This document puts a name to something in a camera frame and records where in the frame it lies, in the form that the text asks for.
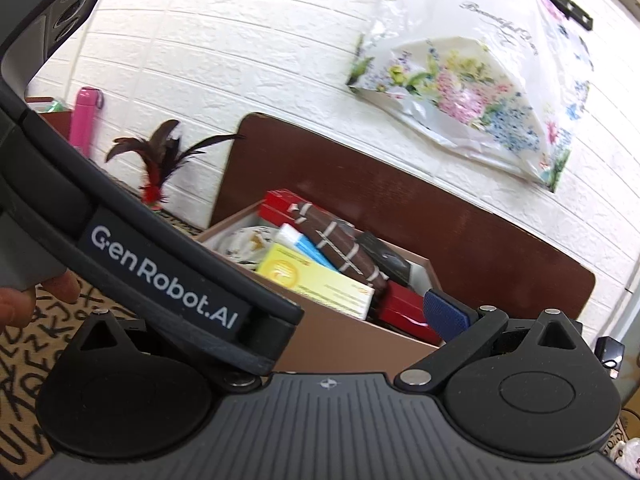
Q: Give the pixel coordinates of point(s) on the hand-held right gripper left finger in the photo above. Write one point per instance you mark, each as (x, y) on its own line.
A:
(131, 345)

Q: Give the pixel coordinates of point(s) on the small cardboard box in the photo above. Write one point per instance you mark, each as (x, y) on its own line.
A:
(55, 121)

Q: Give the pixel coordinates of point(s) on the brown striped box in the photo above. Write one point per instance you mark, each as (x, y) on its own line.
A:
(340, 245)

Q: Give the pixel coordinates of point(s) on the dark brown wooden board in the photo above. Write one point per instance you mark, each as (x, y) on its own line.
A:
(400, 195)

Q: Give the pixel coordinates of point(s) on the floral plate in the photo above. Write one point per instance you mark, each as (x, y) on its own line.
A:
(245, 245)

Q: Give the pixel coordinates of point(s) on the yellow-green flat box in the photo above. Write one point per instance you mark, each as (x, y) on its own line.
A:
(300, 275)

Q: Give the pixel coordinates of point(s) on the white and blue box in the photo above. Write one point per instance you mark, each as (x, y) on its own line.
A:
(300, 240)

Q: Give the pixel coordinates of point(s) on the floral plastic bag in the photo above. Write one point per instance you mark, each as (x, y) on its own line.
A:
(475, 85)

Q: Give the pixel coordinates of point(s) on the pink water bottle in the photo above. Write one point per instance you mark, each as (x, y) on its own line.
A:
(82, 120)

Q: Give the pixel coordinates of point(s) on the small red box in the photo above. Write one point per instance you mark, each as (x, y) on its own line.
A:
(400, 305)

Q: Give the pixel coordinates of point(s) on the large cardboard box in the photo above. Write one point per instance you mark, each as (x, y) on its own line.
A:
(320, 330)

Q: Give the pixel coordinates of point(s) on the black box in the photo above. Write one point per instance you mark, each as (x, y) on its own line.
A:
(385, 255)

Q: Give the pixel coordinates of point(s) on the white patterned object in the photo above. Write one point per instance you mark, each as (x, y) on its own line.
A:
(627, 455)

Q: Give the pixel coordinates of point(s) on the patterned table mat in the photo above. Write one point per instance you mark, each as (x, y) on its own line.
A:
(30, 385)

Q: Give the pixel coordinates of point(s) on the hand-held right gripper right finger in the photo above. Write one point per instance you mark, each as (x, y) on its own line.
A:
(445, 315)

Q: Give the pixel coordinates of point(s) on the green packet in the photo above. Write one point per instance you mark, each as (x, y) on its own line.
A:
(54, 106)

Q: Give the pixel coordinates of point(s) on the long red gift box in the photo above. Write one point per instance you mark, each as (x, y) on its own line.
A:
(277, 205)

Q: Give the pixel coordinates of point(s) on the person's left hand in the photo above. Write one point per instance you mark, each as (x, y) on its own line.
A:
(62, 287)

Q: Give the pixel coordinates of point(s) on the dark feather shuttlecock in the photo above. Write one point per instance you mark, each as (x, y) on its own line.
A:
(155, 180)

